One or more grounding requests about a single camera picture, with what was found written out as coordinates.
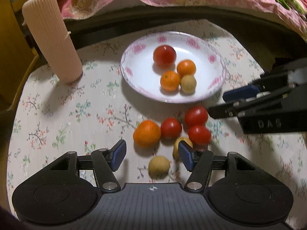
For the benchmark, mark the pink ribbed cylinder case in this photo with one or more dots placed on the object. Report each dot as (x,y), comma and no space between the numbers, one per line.
(47,27)

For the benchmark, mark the small orange with navel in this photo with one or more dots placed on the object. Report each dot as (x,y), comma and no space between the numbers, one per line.
(170,81)

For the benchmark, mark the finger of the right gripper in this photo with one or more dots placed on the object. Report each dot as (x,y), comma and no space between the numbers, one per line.
(239,93)
(223,111)

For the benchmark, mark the floral tablecloth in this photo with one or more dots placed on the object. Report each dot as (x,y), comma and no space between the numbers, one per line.
(100,108)

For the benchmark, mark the tan longan fruit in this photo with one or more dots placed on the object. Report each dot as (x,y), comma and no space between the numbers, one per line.
(188,84)

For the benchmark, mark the smooth small orange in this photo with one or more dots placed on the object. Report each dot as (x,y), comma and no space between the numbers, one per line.
(186,67)

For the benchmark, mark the white floral plate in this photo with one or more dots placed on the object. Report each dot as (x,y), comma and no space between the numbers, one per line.
(142,74)

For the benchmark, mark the oblong red cherry tomato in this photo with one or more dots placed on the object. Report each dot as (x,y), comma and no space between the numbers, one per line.
(197,115)

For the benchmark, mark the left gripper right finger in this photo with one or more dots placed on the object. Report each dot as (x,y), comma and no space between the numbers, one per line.
(198,163)

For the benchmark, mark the red cherry tomato with stem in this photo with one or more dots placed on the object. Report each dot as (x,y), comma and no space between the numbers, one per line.
(199,135)

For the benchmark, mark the large wrinkled orange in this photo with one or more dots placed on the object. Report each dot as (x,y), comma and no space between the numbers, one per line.
(147,134)

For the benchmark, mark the brownish longan fruit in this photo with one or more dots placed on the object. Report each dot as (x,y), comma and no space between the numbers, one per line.
(158,167)

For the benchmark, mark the dark sofa edge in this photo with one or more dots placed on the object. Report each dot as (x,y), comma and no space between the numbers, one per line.
(268,42)

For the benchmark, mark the large red tomato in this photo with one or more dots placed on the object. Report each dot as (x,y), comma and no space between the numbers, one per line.
(164,56)

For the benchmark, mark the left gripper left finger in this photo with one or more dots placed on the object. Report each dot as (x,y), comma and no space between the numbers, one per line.
(105,163)

